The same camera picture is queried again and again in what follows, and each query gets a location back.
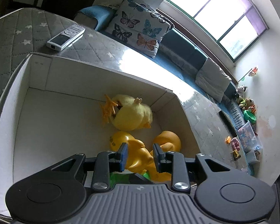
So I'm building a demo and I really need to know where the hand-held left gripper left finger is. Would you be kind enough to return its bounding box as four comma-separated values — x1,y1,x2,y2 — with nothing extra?
50,142,129,190

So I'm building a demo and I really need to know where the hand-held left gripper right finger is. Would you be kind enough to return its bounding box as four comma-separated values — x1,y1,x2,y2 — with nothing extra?
152,143,234,192

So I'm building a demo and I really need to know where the yellow duck toy green base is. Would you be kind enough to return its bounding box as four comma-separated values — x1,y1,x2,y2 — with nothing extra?
108,131,182,185

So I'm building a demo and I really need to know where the yellow plush chick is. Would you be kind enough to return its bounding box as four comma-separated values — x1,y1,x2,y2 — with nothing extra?
100,94,154,131

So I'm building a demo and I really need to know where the grey cardboard box white inside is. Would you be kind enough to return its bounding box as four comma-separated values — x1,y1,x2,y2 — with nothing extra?
0,52,201,220

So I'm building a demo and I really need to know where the grey quilted desktop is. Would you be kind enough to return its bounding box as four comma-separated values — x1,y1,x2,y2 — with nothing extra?
0,7,250,173

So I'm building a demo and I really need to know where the clear plastic storage bin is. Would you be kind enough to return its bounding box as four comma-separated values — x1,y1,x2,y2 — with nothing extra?
237,121,263,164

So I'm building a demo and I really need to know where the pink toy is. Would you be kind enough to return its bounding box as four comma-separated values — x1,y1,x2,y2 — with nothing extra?
231,137,241,151

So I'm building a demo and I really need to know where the green plastic bowl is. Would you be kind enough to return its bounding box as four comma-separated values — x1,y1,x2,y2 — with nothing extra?
243,110,256,122

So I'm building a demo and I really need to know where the light grey cushion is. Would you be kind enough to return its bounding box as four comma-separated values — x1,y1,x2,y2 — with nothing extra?
195,57,232,102

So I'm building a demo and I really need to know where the pile of stuffed toys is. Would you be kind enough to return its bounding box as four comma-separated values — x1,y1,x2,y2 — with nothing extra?
238,98,256,112

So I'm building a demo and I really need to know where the black and white cow plush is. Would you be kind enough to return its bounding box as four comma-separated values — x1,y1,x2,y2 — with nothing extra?
236,85,248,98

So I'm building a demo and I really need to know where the blue sofa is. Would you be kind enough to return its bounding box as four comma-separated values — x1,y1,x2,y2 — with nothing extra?
74,5,255,175

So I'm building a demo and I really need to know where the butterfly print pillow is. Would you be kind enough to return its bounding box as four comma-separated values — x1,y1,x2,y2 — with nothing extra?
105,0,175,59

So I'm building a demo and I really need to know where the white remote control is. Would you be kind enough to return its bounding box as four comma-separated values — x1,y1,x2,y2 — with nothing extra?
47,24,86,51

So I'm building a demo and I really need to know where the green framed window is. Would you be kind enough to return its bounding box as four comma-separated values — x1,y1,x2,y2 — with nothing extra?
164,0,269,62

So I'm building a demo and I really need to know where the colourful wall pinwheel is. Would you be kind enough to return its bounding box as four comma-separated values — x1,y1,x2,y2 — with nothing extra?
243,66,259,80

